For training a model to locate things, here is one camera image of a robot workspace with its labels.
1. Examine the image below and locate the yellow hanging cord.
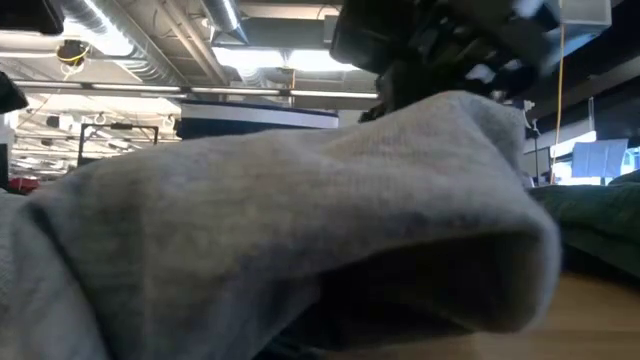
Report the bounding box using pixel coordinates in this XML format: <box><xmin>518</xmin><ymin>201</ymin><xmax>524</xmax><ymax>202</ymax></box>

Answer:
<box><xmin>549</xmin><ymin>24</ymin><xmax>567</xmax><ymax>184</ymax></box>

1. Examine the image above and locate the dark green garment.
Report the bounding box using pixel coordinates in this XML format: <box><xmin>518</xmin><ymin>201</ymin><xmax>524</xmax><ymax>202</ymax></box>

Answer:
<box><xmin>529</xmin><ymin>169</ymin><xmax>640</xmax><ymax>279</ymax></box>

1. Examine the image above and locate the silver round duct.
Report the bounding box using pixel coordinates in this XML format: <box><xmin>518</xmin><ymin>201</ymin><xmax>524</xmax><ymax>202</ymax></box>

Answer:
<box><xmin>202</xmin><ymin>0</ymin><xmax>249</xmax><ymax>45</ymax></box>

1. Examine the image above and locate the red background item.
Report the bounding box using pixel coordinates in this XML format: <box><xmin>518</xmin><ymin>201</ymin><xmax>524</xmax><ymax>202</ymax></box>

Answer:
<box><xmin>7</xmin><ymin>177</ymin><xmax>41</xmax><ymax>196</ymax></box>

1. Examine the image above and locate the grey brown garment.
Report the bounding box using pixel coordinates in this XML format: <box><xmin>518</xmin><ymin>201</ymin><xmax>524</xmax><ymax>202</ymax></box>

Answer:
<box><xmin>0</xmin><ymin>89</ymin><xmax>562</xmax><ymax>360</ymax></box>

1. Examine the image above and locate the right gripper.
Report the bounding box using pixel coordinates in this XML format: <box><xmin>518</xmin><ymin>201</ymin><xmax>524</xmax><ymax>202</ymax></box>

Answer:
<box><xmin>359</xmin><ymin>14</ymin><xmax>539</xmax><ymax>124</ymax></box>

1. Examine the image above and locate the yellow black ceiling cord reel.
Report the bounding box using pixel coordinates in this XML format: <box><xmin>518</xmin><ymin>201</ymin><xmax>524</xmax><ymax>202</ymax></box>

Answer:
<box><xmin>55</xmin><ymin>38</ymin><xmax>91</xmax><ymax>69</ymax></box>

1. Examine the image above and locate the white paper sheet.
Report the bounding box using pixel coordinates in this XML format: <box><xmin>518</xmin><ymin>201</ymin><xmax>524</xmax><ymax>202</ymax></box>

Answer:
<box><xmin>571</xmin><ymin>138</ymin><xmax>630</xmax><ymax>179</ymax></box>

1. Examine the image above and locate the black background rig frame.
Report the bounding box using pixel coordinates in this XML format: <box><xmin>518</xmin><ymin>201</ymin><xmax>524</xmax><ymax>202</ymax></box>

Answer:
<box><xmin>77</xmin><ymin>122</ymin><xmax>160</xmax><ymax>167</ymax></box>

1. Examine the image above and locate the rectangular ceiling duct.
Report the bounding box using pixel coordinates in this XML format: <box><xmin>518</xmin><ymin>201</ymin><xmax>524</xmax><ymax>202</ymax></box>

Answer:
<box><xmin>549</xmin><ymin>0</ymin><xmax>614</xmax><ymax>56</ymax></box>

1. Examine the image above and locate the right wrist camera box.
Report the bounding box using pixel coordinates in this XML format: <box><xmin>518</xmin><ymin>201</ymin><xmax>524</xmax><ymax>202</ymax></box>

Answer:
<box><xmin>329</xmin><ymin>0</ymin><xmax>419</xmax><ymax>74</ymax></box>

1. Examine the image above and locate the grey ceiling box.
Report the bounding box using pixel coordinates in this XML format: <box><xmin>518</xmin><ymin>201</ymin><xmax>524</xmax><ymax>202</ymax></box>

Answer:
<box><xmin>323</xmin><ymin>14</ymin><xmax>341</xmax><ymax>46</ymax></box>

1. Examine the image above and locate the navy white striped fabric bin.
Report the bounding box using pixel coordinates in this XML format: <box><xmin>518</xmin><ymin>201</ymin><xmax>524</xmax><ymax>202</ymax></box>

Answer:
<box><xmin>174</xmin><ymin>99</ymin><xmax>340</xmax><ymax>141</ymax></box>

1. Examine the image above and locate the spiral round ventilation duct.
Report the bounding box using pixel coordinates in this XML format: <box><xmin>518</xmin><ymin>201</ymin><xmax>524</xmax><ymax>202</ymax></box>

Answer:
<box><xmin>59</xmin><ymin>0</ymin><xmax>184</xmax><ymax>85</ymax></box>

